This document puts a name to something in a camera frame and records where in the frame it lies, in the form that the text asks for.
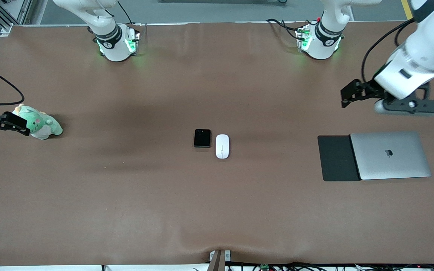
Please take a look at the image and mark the white computer mouse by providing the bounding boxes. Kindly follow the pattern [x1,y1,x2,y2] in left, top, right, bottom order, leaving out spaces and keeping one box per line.
[215,134,230,160]

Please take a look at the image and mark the black phone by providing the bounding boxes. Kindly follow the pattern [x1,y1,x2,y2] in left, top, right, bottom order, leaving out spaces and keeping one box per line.
[194,129,211,148]

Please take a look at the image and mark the black mouse pad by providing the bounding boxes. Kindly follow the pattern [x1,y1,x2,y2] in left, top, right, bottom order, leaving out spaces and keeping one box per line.
[317,135,361,182]

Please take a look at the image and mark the green dinosaur plush toy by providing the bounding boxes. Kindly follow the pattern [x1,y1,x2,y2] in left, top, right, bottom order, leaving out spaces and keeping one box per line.
[12,104,63,140]

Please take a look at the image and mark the silver closed laptop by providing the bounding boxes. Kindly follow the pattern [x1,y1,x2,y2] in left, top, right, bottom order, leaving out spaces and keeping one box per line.
[350,131,432,181]

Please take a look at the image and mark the brown table cover sheet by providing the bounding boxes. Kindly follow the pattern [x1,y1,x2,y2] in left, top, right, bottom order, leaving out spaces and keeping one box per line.
[0,21,434,267]

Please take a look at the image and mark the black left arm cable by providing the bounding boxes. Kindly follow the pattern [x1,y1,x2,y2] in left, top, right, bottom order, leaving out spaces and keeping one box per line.
[361,18,416,84]

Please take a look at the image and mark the black left arm base cables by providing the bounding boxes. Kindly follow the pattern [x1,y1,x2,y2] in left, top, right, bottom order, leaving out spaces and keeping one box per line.
[266,18,302,41]

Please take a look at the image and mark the aluminium frame profile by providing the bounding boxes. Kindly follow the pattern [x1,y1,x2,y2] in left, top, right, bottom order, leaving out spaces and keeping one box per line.
[0,0,27,29]

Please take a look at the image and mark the black right arm base cable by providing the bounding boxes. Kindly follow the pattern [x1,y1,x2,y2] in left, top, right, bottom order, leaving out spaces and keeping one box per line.
[117,0,133,25]

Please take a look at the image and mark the tangled black cables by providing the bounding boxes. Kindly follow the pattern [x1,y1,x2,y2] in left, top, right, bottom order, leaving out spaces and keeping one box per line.
[193,262,434,271]

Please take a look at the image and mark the brown camera mount post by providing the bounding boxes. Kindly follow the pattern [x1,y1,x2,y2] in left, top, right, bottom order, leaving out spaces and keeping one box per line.
[208,249,231,271]

